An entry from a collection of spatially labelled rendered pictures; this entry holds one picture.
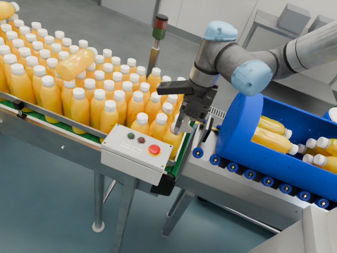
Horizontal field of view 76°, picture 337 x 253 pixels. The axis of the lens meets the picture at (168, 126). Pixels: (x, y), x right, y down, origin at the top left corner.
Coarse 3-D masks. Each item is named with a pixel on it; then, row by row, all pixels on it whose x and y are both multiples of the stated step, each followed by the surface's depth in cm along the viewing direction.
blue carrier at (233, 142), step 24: (240, 96) 85; (264, 96) 85; (240, 120) 73; (288, 120) 94; (312, 120) 89; (216, 144) 94; (240, 144) 74; (264, 168) 78; (288, 168) 75; (312, 168) 72; (312, 192) 82; (336, 192) 75
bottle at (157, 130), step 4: (152, 124) 80; (156, 124) 79; (160, 124) 78; (164, 124) 80; (152, 128) 80; (156, 128) 79; (160, 128) 79; (164, 128) 80; (152, 132) 80; (156, 132) 80; (160, 132) 80; (164, 132) 81; (152, 136) 81; (156, 136) 81; (160, 136) 81; (160, 140) 83
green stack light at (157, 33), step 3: (153, 27) 107; (153, 30) 107; (156, 30) 106; (159, 30) 105; (162, 30) 106; (165, 30) 107; (153, 33) 108; (156, 33) 106; (159, 33) 106; (162, 33) 107; (153, 36) 108; (156, 36) 107; (159, 36) 107; (162, 36) 108; (159, 39) 109
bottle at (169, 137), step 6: (168, 132) 76; (180, 132) 75; (162, 138) 79; (168, 138) 75; (174, 138) 75; (180, 138) 76; (174, 144) 76; (180, 144) 78; (174, 150) 78; (174, 156) 82
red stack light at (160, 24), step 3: (156, 18) 103; (156, 21) 103; (159, 21) 102; (162, 21) 102; (165, 21) 103; (156, 24) 104; (159, 24) 103; (162, 24) 103; (165, 24) 104; (156, 27) 105; (159, 27) 104; (162, 27) 104; (165, 27) 106
